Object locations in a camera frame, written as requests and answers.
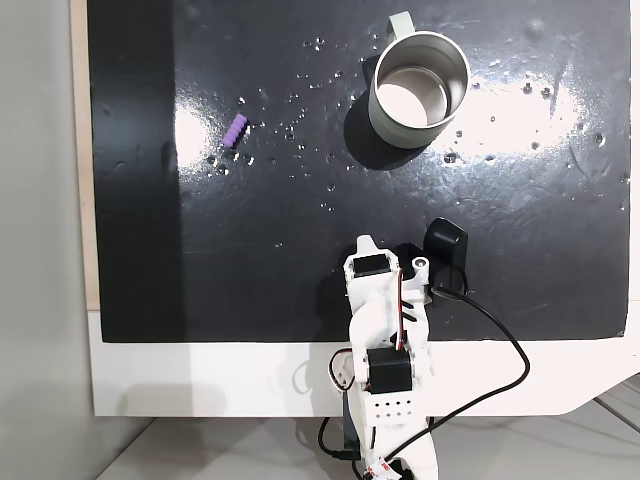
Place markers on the pale green steel mug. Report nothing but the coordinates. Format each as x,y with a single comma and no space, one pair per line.
386,129

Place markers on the black table mat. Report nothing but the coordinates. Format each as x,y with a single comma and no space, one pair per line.
250,250

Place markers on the black oval camera box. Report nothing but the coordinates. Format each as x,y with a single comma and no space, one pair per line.
445,242

